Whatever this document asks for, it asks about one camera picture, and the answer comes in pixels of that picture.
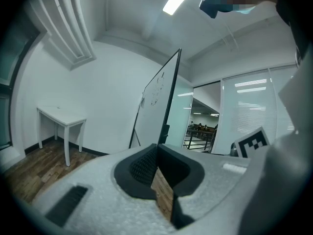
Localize black railing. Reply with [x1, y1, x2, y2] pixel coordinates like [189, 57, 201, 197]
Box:
[183, 127, 217, 153]

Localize white whiteboard with black stand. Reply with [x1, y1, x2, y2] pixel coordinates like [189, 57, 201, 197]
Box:
[129, 47, 182, 149]

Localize person's black clothing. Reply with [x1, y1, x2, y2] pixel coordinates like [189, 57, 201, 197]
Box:
[276, 0, 313, 58]

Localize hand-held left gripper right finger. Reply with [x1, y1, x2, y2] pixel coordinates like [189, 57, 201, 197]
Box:
[157, 143, 266, 232]

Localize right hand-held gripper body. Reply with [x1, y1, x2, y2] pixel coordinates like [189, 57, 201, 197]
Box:
[230, 126, 271, 159]

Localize small white table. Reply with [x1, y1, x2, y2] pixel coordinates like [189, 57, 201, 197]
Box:
[36, 106, 88, 167]

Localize black-framed window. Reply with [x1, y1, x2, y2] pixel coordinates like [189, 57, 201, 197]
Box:
[0, 16, 40, 151]

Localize white ceiling pipes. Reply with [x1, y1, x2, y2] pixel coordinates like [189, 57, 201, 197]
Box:
[36, 0, 96, 67]

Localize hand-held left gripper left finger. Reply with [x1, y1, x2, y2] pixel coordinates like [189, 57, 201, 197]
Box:
[33, 143, 177, 235]

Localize frosted glass door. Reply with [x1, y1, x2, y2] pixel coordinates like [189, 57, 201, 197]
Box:
[167, 78, 194, 148]

